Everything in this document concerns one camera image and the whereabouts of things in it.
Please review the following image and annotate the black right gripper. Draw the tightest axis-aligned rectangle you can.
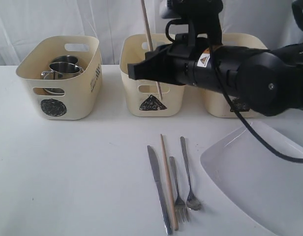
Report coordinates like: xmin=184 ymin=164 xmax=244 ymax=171
xmin=127 ymin=33 xmax=215 ymax=88

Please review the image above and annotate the cream bin triangle mark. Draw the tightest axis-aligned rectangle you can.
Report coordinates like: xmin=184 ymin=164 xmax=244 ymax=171
xmin=119 ymin=34 xmax=185 ymax=117

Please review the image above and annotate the wooden chopstick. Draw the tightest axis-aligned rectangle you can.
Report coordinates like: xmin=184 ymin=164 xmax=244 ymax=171
xmin=160 ymin=134 xmax=179 ymax=231
xmin=140 ymin=0 xmax=163 ymax=101

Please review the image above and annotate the steel table knife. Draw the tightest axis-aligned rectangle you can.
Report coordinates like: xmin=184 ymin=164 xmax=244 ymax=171
xmin=147 ymin=146 xmax=173 ymax=236

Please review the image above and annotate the small steel cup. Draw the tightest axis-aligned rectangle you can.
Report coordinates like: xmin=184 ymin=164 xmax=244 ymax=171
xmin=41 ymin=62 xmax=84 ymax=80

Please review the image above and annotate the large steel bowl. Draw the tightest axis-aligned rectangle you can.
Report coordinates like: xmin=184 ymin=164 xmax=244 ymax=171
xmin=44 ymin=88 xmax=65 ymax=96

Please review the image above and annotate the steel spoon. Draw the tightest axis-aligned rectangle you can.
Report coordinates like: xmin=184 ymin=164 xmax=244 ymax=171
xmin=180 ymin=136 xmax=202 ymax=211

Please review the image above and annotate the steel fork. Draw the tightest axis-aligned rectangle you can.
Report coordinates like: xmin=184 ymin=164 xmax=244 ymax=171
xmin=169 ymin=156 xmax=189 ymax=222

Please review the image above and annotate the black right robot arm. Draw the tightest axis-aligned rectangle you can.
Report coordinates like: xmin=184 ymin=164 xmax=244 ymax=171
xmin=127 ymin=37 xmax=303 ymax=116

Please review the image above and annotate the cream bin square mark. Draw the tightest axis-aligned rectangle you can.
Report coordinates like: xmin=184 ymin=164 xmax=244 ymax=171
xmin=198 ymin=33 xmax=267 ymax=118

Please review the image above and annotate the cream bin circle mark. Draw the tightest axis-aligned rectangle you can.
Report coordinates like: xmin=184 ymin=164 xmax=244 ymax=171
xmin=16 ymin=35 xmax=102 ymax=120

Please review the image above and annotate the steel mug in bin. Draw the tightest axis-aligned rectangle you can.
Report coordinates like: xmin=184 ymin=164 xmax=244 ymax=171
xmin=51 ymin=55 xmax=79 ymax=65

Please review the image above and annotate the white backdrop curtain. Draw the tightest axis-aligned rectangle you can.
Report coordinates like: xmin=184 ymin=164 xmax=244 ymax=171
xmin=0 ymin=0 xmax=303 ymax=65

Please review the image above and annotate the white square plate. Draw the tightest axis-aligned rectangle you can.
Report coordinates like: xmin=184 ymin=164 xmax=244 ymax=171
xmin=200 ymin=126 xmax=303 ymax=236

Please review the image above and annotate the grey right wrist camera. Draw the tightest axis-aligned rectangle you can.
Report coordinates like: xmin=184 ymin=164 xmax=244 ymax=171
xmin=159 ymin=0 xmax=223 ymax=47

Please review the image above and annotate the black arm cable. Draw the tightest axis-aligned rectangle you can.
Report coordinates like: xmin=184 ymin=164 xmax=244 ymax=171
xmin=207 ymin=36 xmax=303 ymax=164

